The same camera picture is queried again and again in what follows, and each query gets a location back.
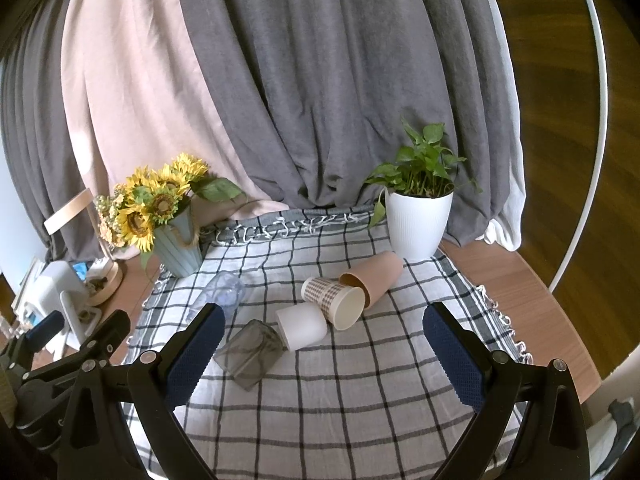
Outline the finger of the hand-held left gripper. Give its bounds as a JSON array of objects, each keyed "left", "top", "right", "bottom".
[
  {"left": 0, "top": 311, "right": 66, "bottom": 368},
  {"left": 27, "top": 309, "right": 132, "bottom": 383}
]

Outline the pink curtain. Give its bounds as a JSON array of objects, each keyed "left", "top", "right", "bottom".
[{"left": 60, "top": 0, "right": 287, "bottom": 223}]

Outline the checked paper cup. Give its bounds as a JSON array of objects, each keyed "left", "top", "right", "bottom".
[{"left": 301, "top": 276, "right": 366, "bottom": 331}]

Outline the wooden chair backrest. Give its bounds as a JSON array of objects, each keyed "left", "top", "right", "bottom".
[{"left": 44, "top": 191, "right": 96, "bottom": 235}]

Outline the grey curtain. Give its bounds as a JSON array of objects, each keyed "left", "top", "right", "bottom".
[
  {"left": 172, "top": 0, "right": 521, "bottom": 250},
  {"left": 0, "top": 25, "right": 108, "bottom": 263}
]

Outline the clear plastic cup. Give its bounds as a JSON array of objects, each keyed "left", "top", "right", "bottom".
[{"left": 186, "top": 271, "right": 246, "bottom": 323}]

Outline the green pothos plant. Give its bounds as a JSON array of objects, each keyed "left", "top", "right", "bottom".
[{"left": 364, "top": 117, "right": 484, "bottom": 231}]

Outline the white hoop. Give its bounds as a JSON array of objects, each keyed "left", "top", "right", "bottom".
[{"left": 547, "top": 0, "right": 609, "bottom": 294}]

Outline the sunflower bouquet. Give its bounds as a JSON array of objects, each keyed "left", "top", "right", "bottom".
[{"left": 95, "top": 152, "right": 246, "bottom": 272}]

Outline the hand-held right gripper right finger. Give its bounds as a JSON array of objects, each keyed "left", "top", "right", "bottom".
[{"left": 422, "top": 302, "right": 592, "bottom": 480}]

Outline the white cup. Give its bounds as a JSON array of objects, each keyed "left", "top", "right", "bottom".
[{"left": 275, "top": 302, "right": 329, "bottom": 352}]

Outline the round wooden tray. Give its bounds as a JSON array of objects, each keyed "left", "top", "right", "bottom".
[{"left": 84, "top": 259, "right": 125, "bottom": 307}]

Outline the checked tablecloth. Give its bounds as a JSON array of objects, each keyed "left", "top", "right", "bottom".
[{"left": 122, "top": 205, "right": 534, "bottom": 480}]

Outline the white desk device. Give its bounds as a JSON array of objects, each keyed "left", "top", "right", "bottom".
[{"left": 29, "top": 260, "right": 104, "bottom": 352}]

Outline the grey square glass cup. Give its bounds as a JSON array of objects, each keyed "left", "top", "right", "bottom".
[{"left": 212, "top": 319, "right": 284, "bottom": 392}]

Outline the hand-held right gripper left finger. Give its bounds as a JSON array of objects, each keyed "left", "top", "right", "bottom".
[{"left": 56, "top": 304, "right": 227, "bottom": 480}]

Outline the brown paper cup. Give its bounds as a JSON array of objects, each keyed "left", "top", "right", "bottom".
[{"left": 339, "top": 251, "right": 404, "bottom": 309}]

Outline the light blue ribbed vase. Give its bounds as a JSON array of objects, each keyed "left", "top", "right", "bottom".
[{"left": 150, "top": 207, "right": 205, "bottom": 279}]

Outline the white ribbed plant pot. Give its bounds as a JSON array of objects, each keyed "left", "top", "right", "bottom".
[{"left": 385, "top": 187, "right": 455, "bottom": 262}]

